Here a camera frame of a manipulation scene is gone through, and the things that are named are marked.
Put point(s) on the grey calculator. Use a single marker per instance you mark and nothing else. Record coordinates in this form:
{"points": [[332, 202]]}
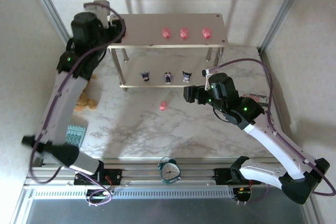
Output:
{"points": [[76, 136]]}

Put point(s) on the two-tier beige shelf metal legs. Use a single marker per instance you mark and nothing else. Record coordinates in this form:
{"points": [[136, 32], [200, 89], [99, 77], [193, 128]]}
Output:
{"points": [[147, 27]]}

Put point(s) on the aluminium side rail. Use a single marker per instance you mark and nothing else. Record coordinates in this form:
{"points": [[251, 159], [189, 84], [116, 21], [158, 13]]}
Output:
{"points": [[288, 134]]}

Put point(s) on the purple-hooded figure black bow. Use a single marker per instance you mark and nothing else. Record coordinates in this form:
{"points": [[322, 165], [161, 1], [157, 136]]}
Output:
{"points": [[145, 76]]}

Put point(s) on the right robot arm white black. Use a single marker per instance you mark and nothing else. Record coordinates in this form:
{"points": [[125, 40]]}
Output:
{"points": [[278, 142]]}

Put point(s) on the black-hooded figure striped bow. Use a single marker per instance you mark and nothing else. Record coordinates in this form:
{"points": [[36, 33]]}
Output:
{"points": [[187, 76]]}

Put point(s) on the brown teddy bear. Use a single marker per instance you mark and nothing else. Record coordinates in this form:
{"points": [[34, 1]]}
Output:
{"points": [[86, 103]]}

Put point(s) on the green alarm clock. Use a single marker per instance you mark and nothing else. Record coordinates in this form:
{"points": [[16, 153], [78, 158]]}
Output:
{"points": [[169, 172]]}

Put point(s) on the aluminium rail base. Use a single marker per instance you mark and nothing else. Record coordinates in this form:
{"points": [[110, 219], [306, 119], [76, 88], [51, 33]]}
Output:
{"points": [[199, 174]]}

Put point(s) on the slotted metal cover strip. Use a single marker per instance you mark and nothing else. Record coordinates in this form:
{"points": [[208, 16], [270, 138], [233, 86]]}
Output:
{"points": [[170, 193]]}

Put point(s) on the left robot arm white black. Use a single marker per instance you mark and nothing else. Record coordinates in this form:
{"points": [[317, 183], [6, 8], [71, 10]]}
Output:
{"points": [[63, 103]]}

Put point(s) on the electronics board with LED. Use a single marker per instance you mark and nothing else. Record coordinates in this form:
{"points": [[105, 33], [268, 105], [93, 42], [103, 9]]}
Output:
{"points": [[242, 193], [98, 195]]}

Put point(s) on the pink plastic pig toy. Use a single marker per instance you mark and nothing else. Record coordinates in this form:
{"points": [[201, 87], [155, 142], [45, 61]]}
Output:
{"points": [[184, 33], [166, 33], [163, 106], [207, 33]]}

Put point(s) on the cartoon figure black dress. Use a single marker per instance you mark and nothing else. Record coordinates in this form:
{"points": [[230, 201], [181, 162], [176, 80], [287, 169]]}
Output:
{"points": [[168, 77]]}

